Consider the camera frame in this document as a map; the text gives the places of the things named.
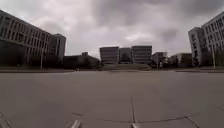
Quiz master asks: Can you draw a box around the low stepped platform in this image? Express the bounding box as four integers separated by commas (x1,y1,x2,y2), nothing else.
99,63,153,71

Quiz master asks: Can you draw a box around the long grey office building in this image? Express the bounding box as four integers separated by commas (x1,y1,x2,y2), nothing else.
0,9,67,68

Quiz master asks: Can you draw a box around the grey concrete plaza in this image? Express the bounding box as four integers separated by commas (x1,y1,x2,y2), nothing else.
0,70,224,128

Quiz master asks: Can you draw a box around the low dark building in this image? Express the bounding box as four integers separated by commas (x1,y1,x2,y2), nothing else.
62,51,101,70

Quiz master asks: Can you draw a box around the low raised kerb strip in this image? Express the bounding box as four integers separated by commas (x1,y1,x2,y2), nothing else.
174,68,224,74
0,68,76,74

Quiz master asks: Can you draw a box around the tall pale office building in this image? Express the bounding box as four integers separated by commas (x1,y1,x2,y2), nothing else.
187,10,224,67

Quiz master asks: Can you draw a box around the low pale building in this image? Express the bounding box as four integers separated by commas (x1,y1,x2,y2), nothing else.
151,51,193,69

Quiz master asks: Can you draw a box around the pole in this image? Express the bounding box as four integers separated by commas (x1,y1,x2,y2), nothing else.
211,40,216,70

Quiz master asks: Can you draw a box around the wide building with glass middle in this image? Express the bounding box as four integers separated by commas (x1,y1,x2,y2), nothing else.
99,45,153,65

